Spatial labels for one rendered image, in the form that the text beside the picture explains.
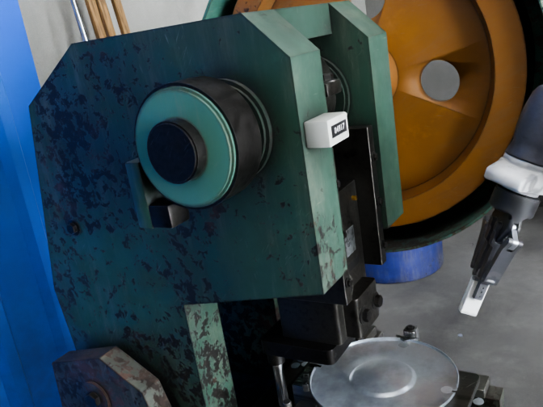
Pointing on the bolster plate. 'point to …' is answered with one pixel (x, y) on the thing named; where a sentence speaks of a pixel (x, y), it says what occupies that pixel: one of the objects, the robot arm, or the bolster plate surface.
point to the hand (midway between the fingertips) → (473, 295)
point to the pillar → (280, 383)
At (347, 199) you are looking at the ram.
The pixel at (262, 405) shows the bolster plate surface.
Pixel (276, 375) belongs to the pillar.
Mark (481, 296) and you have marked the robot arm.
